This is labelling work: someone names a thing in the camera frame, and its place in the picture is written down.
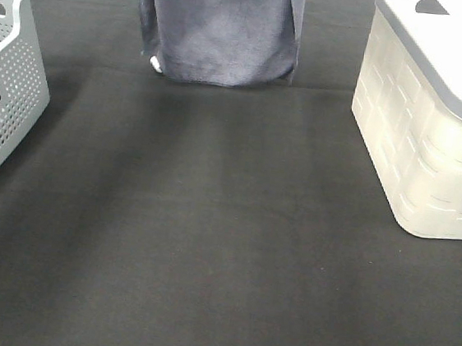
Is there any grey-blue microfibre towel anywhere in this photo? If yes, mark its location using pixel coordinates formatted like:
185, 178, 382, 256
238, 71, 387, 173
139, 0, 306, 87

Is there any black table cloth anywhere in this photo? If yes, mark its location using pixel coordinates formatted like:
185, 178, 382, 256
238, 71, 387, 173
0, 0, 462, 346

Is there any grey perforated laundry basket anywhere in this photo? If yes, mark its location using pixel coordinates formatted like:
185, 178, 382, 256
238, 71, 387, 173
0, 0, 50, 165

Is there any white basket with grey rim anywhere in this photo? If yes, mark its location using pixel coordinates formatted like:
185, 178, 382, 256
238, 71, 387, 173
352, 0, 462, 239

